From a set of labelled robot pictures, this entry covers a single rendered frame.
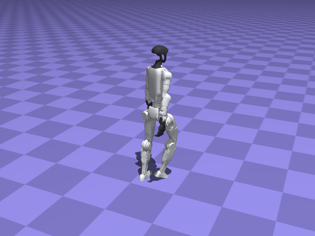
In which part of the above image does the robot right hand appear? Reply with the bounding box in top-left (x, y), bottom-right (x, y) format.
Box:
top-left (154, 117), bottom-right (166, 137)

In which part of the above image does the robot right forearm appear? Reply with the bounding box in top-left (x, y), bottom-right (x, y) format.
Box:
top-left (159, 94), bottom-right (171, 122)

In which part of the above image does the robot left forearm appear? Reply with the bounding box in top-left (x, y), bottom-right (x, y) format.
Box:
top-left (145, 87), bottom-right (152, 104)

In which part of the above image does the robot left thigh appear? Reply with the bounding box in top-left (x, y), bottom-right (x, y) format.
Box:
top-left (142, 109), bottom-right (156, 150)

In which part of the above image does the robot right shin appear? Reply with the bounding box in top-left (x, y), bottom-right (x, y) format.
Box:
top-left (159, 142), bottom-right (176, 173)

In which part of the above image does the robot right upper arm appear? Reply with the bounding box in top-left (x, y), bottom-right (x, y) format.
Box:
top-left (161, 70), bottom-right (172, 99)

